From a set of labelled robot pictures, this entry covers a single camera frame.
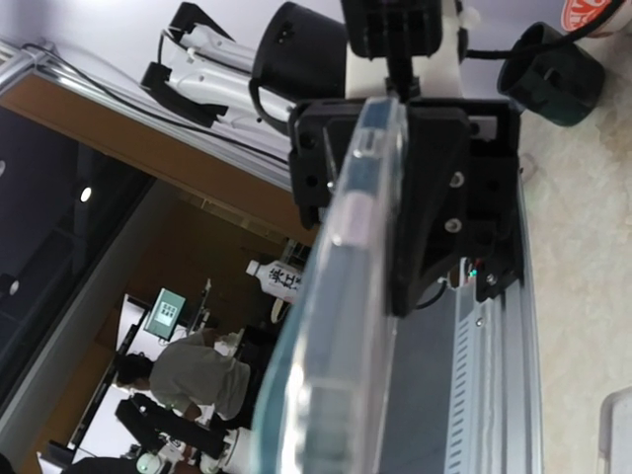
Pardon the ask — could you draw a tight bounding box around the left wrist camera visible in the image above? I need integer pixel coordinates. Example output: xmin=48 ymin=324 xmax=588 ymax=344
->
xmin=341 ymin=0 xmax=442 ymax=59

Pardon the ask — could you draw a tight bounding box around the white plastic bottle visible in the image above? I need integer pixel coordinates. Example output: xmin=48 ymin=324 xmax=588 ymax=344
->
xmin=246 ymin=260 xmax=302 ymax=304

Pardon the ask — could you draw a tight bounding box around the red white patterned bowl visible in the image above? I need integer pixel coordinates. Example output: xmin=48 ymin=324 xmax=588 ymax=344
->
xmin=561 ymin=0 xmax=632 ymax=39

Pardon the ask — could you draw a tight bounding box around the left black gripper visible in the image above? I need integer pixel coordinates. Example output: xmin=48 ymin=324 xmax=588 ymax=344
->
xmin=288 ymin=99 xmax=524 ymax=317

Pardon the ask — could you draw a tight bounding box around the clear plain phone case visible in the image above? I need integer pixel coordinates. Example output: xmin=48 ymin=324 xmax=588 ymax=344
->
xmin=598 ymin=387 xmax=631 ymax=474

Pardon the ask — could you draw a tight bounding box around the clear magsafe phone case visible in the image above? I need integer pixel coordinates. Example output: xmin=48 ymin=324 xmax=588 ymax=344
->
xmin=250 ymin=97 xmax=407 ymax=473

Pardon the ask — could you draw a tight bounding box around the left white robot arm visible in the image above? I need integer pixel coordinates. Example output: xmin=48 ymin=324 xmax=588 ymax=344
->
xmin=141 ymin=1 xmax=525 ymax=317

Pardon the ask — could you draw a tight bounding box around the dark green mug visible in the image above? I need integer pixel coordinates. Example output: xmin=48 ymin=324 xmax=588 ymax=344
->
xmin=497 ymin=43 xmax=605 ymax=127

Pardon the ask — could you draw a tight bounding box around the person in grey shirt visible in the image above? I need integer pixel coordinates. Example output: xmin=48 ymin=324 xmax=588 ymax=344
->
xmin=115 ymin=329 xmax=253 ymax=422

